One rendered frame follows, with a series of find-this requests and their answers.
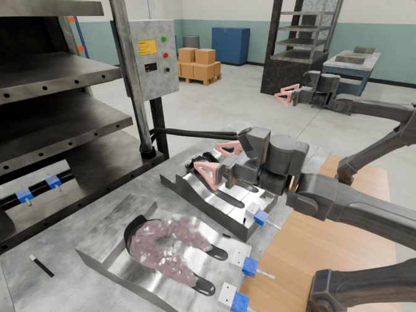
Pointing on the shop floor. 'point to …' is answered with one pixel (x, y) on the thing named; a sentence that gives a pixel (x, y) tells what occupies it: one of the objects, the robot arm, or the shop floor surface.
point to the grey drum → (190, 41)
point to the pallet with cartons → (199, 65)
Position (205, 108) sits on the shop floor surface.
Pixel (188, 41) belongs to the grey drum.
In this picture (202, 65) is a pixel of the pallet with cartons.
